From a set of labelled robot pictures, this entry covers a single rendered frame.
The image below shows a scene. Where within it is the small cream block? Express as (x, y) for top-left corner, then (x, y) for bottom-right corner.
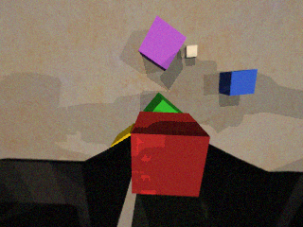
(185, 45), (197, 59)

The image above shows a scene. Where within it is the purple block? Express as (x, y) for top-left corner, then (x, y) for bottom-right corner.
(138, 15), (186, 71)

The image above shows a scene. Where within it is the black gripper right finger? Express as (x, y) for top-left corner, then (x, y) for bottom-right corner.
(201, 144), (303, 227)

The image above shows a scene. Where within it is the red block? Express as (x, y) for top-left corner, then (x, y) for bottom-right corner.
(131, 112), (210, 196)

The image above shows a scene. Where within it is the blue block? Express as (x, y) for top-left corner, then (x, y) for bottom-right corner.
(219, 69), (258, 96)

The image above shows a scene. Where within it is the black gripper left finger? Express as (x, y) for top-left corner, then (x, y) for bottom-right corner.
(0, 136), (132, 227)

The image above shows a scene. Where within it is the yellow block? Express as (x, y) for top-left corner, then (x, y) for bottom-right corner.
(111, 124), (134, 147)

